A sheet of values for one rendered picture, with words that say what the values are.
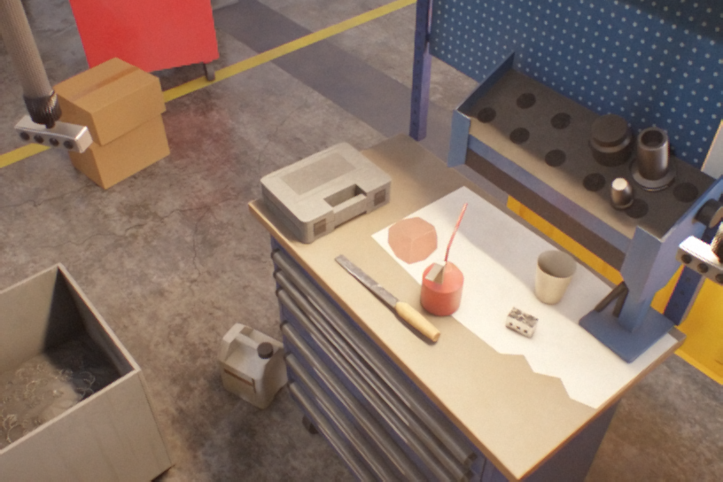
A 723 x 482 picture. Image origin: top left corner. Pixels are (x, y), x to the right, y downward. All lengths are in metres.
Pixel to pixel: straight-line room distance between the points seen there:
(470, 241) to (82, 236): 2.02
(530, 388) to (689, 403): 1.38
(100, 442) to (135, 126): 1.71
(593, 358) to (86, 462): 1.34
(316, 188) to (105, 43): 2.40
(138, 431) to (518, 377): 1.14
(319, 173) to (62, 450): 0.97
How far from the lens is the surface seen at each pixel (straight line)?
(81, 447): 2.03
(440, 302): 1.41
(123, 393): 1.96
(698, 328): 2.51
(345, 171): 1.67
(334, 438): 2.03
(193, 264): 2.94
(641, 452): 2.52
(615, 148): 1.30
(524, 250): 1.61
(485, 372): 1.38
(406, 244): 1.55
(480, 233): 1.63
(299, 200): 1.60
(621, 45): 1.37
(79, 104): 3.27
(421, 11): 1.72
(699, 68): 1.30
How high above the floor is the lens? 2.06
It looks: 42 degrees down
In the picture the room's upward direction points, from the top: straight up
